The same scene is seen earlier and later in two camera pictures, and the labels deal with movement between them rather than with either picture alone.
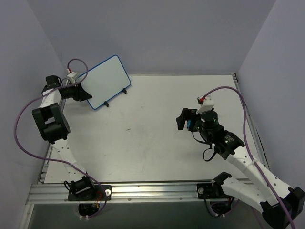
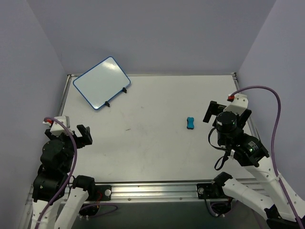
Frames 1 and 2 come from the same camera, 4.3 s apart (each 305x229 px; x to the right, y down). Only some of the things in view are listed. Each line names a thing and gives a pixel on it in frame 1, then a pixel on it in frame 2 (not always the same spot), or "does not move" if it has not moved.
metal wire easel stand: [106, 103] does not move
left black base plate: [98, 195] does not move
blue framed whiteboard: [105, 80] does not move
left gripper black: [77, 92] -> [77, 139]
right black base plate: [207, 191] does not move
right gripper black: [188, 119] -> [215, 110]
